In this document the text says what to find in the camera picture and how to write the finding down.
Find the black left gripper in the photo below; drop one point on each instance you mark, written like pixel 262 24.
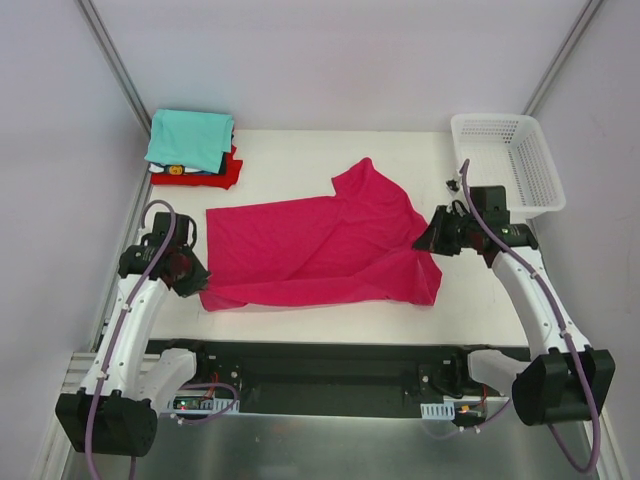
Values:
pixel 189 276

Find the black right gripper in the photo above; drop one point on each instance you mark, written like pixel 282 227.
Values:
pixel 439 233

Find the crimson pink t shirt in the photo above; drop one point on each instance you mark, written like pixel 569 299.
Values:
pixel 353 246

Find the white plastic basket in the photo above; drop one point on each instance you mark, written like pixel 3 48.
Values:
pixel 509 150

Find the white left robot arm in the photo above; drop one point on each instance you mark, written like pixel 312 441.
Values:
pixel 116 407

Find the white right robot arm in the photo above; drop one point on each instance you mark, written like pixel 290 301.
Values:
pixel 566 378

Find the folded dark printed t shirt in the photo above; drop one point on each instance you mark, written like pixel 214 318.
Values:
pixel 185 175

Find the folded teal t shirt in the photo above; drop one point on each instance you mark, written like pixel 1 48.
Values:
pixel 195 140

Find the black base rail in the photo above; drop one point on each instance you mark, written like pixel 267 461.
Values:
pixel 331 379

